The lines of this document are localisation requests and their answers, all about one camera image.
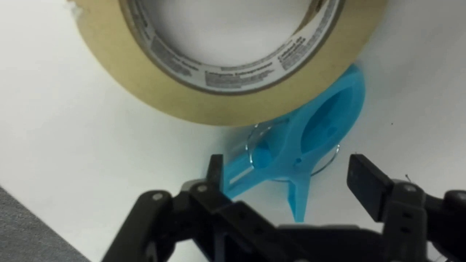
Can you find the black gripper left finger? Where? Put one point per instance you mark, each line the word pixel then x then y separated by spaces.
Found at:
pixel 195 222

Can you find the blue plastic spring clamp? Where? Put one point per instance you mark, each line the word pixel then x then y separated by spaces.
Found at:
pixel 292 154

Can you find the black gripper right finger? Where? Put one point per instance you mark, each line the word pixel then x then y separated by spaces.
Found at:
pixel 413 218

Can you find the beige masking tape roll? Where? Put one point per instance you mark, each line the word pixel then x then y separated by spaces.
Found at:
pixel 219 109

